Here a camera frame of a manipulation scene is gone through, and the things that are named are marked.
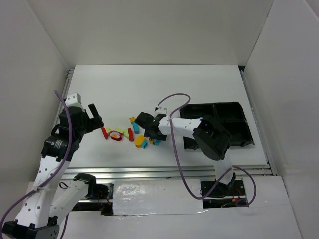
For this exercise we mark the small orange lego brick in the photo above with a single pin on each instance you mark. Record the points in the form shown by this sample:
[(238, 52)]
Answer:
[(132, 119)]

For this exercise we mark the red lego bar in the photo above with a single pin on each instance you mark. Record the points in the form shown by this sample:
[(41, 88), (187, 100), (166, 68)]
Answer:
[(130, 135), (104, 132)]

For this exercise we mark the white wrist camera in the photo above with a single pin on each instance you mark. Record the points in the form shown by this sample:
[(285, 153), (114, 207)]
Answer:
[(160, 110), (73, 99)]

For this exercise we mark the red flower lego piece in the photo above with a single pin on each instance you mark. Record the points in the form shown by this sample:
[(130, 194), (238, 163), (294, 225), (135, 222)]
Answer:
[(116, 136)]

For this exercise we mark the aluminium left rail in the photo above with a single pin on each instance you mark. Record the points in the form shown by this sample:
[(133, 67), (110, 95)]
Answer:
[(69, 77)]

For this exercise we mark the orange oval lego piece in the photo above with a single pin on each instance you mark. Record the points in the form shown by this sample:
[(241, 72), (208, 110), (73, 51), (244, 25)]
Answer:
[(138, 141)]

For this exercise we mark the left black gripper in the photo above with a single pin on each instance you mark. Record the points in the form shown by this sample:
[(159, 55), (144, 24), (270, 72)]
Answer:
[(93, 120)]

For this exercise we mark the aluminium front rail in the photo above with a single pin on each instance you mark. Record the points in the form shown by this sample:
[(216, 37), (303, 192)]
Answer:
[(141, 173)]

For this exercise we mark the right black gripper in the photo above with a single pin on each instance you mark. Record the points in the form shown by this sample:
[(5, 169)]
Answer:
[(151, 129)]

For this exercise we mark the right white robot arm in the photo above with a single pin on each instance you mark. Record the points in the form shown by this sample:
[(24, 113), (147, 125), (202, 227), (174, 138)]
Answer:
[(211, 137)]

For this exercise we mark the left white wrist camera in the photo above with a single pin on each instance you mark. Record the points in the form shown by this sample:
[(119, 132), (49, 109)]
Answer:
[(73, 99)]

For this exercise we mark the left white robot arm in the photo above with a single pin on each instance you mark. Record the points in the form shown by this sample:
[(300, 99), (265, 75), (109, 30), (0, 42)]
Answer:
[(41, 214)]

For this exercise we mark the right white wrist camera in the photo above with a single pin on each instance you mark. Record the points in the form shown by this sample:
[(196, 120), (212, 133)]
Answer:
[(160, 110)]

